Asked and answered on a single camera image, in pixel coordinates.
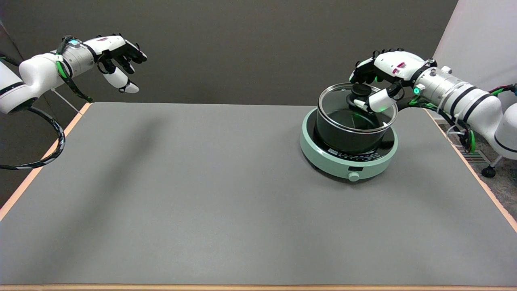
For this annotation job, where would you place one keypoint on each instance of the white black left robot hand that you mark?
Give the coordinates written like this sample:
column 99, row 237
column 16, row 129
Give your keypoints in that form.
column 109, row 43

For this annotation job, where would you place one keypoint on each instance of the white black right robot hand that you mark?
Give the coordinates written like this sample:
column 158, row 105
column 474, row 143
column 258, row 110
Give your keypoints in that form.
column 394, row 64

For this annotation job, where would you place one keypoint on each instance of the glass pot lid black knob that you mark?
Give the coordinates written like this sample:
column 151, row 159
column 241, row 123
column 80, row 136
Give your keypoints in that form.
column 337, row 101

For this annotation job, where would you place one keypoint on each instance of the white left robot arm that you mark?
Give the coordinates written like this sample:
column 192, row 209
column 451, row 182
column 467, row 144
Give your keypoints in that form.
column 38, row 74

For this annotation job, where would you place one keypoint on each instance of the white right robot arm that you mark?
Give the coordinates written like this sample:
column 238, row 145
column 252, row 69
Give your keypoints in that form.
column 468, row 103

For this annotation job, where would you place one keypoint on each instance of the mint green induction cooker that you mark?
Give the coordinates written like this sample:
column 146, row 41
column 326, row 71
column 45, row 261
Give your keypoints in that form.
column 323, row 157

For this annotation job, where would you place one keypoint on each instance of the grey floor vent grille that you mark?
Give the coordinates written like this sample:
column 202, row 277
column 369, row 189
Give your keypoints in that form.
column 482, row 157

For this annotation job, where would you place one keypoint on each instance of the metal leg with black caster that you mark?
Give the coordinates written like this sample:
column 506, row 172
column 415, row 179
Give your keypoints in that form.
column 488, row 171

